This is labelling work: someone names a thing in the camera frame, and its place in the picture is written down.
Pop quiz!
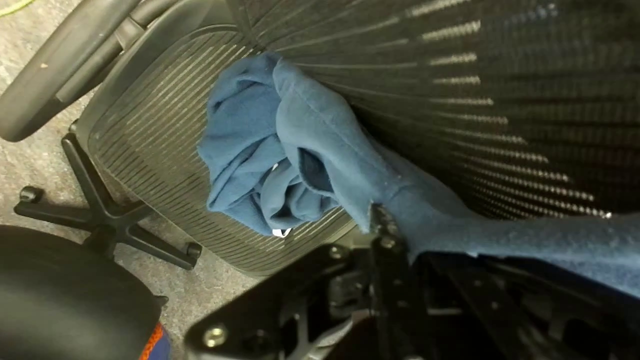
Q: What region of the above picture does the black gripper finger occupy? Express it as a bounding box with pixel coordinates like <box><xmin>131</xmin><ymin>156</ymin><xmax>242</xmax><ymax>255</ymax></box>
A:
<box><xmin>369</xmin><ymin>202</ymin><xmax>404</xmax><ymax>255</ymax></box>

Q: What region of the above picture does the blue hoodie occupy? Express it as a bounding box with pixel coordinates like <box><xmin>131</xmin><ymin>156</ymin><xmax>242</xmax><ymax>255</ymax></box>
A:
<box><xmin>197</xmin><ymin>53</ymin><xmax>640</xmax><ymax>300</ymax></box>

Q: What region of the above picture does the black mesh chair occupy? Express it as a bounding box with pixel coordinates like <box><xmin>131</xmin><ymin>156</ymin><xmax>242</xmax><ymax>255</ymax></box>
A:
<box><xmin>0</xmin><ymin>0</ymin><xmax>640</xmax><ymax>279</ymax></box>

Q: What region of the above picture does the orange and black office chair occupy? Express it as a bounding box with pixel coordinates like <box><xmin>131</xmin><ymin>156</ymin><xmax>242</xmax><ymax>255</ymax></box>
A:
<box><xmin>0</xmin><ymin>129</ymin><xmax>207</xmax><ymax>360</ymax></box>

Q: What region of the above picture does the yellow hose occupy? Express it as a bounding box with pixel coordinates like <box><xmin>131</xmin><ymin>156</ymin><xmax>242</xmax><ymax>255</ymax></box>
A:
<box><xmin>0</xmin><ymin>0</ymin><xmax>35</xmax><ymax>19</ymax></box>

